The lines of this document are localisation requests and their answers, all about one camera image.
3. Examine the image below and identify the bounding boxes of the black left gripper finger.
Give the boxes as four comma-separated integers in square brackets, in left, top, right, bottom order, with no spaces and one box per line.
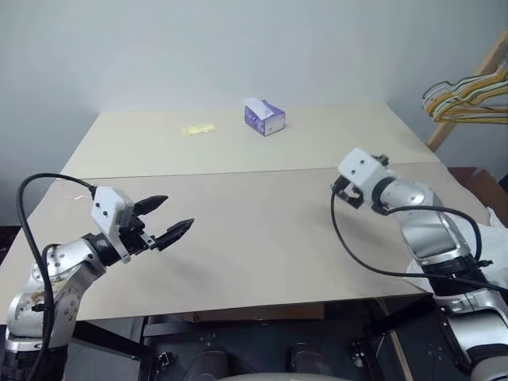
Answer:
[152,217,195,252]
[133,194,169,218]

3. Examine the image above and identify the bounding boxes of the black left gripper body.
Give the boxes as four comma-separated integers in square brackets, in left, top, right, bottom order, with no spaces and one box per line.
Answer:
[117,216,158,259]

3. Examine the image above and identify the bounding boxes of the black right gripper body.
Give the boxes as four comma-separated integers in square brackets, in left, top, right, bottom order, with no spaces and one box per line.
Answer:
[331,176,366,210]

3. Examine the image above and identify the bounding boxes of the white shorts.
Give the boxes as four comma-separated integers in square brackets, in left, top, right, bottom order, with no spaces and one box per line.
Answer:
[404,204,508,293]

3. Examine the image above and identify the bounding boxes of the yellow plastic packet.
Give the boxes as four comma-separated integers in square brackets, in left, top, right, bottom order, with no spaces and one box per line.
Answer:
[181,123,217,137]

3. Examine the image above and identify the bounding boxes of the wooden clothes rack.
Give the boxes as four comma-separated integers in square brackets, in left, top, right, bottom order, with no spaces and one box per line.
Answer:
[426,29,508,154]

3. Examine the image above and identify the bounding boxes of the dark brown side table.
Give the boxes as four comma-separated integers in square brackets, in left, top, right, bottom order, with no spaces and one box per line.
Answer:
[446,166,508,207]

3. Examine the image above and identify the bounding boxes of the purple tissue box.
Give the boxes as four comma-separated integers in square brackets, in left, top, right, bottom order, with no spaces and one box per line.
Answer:
[243,97,286,138]

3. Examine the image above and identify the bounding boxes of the light wooden stick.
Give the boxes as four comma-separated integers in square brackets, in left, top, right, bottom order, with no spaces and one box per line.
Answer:
[376,299,414,381]

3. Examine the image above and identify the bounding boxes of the dark rounded shape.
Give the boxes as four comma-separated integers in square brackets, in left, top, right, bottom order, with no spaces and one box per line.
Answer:
[287,343,323,374]

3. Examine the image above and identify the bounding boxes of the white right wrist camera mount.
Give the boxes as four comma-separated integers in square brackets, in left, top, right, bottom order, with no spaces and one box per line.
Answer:
[337,147,392,191]

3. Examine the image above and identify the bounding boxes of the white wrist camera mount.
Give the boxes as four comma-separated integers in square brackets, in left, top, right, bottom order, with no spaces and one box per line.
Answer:
[337,147,392,191]
[90,185,136,265]

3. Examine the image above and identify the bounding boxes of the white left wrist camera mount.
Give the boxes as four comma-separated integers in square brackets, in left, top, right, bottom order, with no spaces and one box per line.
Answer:
[90,185,136,265]

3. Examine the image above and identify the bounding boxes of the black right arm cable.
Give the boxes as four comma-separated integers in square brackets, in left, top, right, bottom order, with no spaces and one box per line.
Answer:
[330,186,508,293]

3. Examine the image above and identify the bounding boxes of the black table frame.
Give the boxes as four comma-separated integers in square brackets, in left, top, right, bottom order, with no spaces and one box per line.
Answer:
[71,297,469,381]

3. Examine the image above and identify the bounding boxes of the yellow wire hanger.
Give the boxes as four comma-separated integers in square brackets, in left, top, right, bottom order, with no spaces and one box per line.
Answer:
[423,65,508,124]

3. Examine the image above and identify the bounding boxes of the orange wire hanger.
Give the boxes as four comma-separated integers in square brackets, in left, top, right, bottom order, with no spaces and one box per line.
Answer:
[432,63,508,125]

